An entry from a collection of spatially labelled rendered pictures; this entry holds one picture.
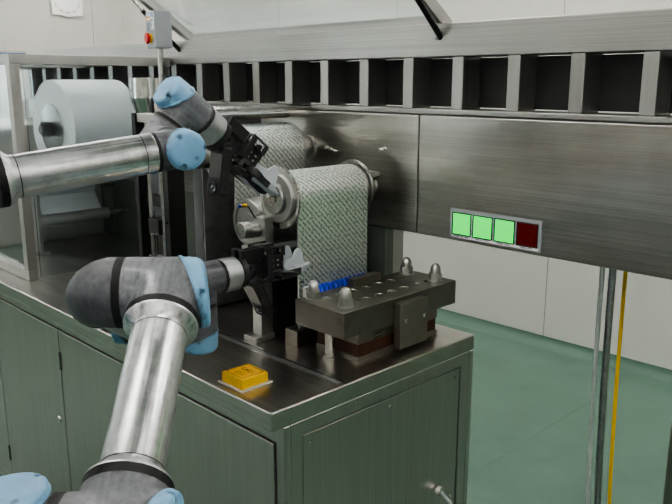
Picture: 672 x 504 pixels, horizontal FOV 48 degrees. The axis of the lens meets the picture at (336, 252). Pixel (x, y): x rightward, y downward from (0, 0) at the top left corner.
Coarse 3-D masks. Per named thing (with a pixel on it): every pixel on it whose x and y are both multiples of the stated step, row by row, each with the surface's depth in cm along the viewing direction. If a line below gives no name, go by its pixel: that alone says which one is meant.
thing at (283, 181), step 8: (280, 176) 174; (280, 184) 175; (288, 184) 173; (288, 192) 173; (288, 200) 173; (264, 208) 180; (288, 208) 174; (272, 216) 179; (280, 216) 176; (288, 216) 175
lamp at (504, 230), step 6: (498, 222) 172; (504, 222) 171; (510, 222) 170; (498, 228) 172; (504, 228) 171; (510, 228) 170; (498, 234) 172; (504, 234) 171; (510, 234) 170; (498, 240) 173; (504, 240) 172; (510, 240) 170
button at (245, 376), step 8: (232, 368) 159; (240, 368) 159; (248, 368) 159; (256, 368) 159; (224, 376) 157; (232, 376) 155; (240, 376) 155; (248, 376) 155; (256, 376) 155; (264, 376) 157; (232, 384) 155; (240, 384) 153; (248, 384) 154; (256, 384) 156
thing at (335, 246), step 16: (304, 224) 176; (320, 224) 180; (336, 224) 183; (352, 224) 187; (304, 240) 177; (320, 240) 180; (336, 240) 184; (352, 240) 188; (304, 256) 178; (320, 256) 181; (336, 256) 185; (352, 256) 189; (304, 272) 178; (320, 272) 182; (336, 272) 186; (352, 272) 190
